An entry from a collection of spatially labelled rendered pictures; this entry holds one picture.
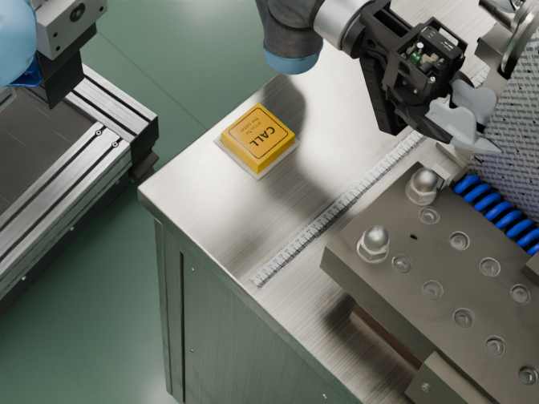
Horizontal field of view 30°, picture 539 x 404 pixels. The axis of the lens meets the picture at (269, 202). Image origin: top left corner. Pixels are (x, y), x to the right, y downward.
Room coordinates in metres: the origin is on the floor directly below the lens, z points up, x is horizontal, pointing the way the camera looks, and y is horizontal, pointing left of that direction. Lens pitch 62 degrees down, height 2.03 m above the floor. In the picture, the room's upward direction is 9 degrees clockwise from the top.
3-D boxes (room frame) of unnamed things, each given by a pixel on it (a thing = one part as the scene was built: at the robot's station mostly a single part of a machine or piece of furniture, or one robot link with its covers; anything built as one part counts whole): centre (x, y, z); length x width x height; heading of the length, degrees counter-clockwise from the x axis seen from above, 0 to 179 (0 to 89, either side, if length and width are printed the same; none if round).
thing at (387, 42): (0.70, -0.13, 1.12); 0.12 x 0.08 x 0.09; 53
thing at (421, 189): (0.58, -0.17, 1.05); 0.04 x 0.04 x 0.04
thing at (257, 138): (0.69, 0.03, 0.91); 0.07 x 0.07 x 0.02; 53
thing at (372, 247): (0.49, -0.12, 1.05); 0.04 x 0.04 x 0.04
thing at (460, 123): (0.62, -0.20, 1.12); 0.09 x 0.03 x 0.06; 52
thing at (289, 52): (0.81, 0.01, 1.01); 0.11 x 0.08 x 0.11; 21
